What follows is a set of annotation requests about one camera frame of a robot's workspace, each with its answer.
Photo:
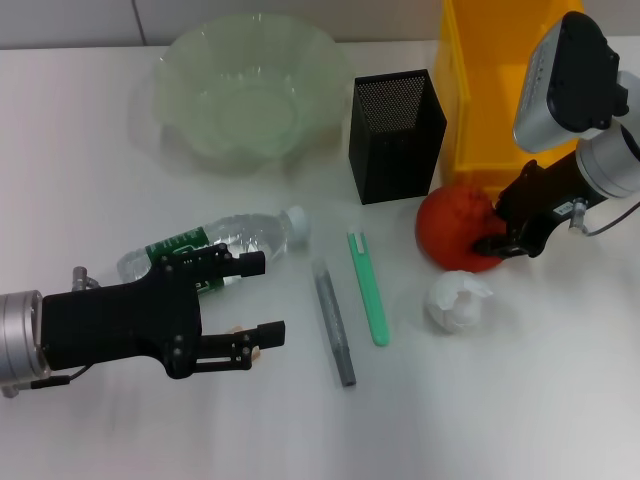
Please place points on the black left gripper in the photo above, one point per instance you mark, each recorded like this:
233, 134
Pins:
120, 320

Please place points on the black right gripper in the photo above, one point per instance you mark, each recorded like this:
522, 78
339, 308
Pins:
542, 200

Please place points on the white paper ball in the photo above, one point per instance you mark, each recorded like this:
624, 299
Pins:
455, 302

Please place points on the beige eraser with barcode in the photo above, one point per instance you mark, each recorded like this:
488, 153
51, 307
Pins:
257, 355

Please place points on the clear green-label water bottle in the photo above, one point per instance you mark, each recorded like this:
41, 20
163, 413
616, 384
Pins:
255, 232

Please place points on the grey pen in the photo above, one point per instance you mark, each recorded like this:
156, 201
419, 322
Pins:
332, 320

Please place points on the green pen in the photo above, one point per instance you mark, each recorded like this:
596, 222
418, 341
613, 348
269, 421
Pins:
370, 295

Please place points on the black mesh pen holder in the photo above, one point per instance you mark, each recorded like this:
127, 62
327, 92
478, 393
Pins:
395, 150

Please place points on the pale green glass fruit bowl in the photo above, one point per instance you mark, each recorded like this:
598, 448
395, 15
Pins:
250, 100

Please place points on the yellow plastic bin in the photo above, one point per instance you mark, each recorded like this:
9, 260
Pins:
480, 100

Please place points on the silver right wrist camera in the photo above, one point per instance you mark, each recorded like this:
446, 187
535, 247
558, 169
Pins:
565, 85

